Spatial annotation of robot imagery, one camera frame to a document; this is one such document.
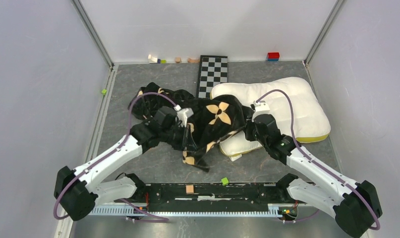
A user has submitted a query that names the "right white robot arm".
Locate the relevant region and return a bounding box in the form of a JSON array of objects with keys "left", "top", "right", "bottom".
[{"left": 245, "top": 114, "right": 382, "bottom": 238}]

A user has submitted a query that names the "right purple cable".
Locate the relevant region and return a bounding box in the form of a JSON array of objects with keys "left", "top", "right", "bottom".
[{"left": 255, "top": 89, "right": 381, "bottom": 231}]

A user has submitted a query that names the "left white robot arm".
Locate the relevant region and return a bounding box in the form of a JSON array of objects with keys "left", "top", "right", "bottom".
[{"left": 54, "top": 105, "right": 181, "bottom": 221}]

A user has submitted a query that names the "white wooden block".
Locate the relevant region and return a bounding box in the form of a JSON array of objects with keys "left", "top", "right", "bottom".
[{"left": 148, "top": 54, "right": 158, "bottom": 63}]

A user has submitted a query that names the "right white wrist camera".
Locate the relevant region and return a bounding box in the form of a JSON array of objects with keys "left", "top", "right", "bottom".
[{"left": 251, "top": 101, "right": 270, "bottom": 121}]

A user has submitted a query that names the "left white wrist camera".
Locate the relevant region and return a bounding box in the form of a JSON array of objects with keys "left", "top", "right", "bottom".
[{"left": 173, "top": 105, "right": 194, "bottom": 127}]

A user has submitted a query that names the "white yellow-edged pillow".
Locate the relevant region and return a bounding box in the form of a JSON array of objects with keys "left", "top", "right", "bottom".
[{"left": 211, "top": 77, "right": 331, "bottom": 143}]

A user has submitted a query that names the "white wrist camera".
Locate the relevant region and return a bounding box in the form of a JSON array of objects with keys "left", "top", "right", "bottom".
[
  {"left": 173, "top": 105, "right": 194, "bottom": 127},
  {"left": 251, "top": 101, "right": 270, "bottom": 121}
]

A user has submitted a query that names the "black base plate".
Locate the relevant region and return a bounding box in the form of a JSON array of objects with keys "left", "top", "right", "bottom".
[{"left": 128, "top": 182, "right": 297, "bottom": 212}]

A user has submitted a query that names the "black white checkerboard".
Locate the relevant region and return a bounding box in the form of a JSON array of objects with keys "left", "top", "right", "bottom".
[{"left": 196, "top": 55, "right": 228, "bottom": 98}]

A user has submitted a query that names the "grey slotted cable duct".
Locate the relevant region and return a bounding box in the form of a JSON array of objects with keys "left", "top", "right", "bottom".
[{"left": 89, "top": 205, "right": 282, "bottom": 218}]

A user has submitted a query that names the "green cube on base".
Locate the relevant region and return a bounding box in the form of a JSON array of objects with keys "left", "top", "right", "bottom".
[{"left": 221, "top": 178, "right": 229, "bottom": 186}]

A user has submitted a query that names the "red block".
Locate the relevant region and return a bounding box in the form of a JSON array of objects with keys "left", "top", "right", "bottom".
[{"left": 266, "top": 52, "right": 280, "bottom": 61}]

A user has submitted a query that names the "tan wooden cube on base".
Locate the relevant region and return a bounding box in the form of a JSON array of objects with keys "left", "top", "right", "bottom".
[{"left": 185, "top": 184, "right": 194, "bottom": 194}]

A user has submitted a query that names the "black floral pillowcase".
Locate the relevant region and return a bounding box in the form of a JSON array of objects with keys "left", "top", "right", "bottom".
[{"left": 128, "top": 82, "right": 253, "bottom": 172}]

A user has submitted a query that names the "long tan wooden block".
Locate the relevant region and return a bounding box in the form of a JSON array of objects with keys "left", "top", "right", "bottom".
[{"left": 187, "top": 58, "right": 200, "bottom": 63}]

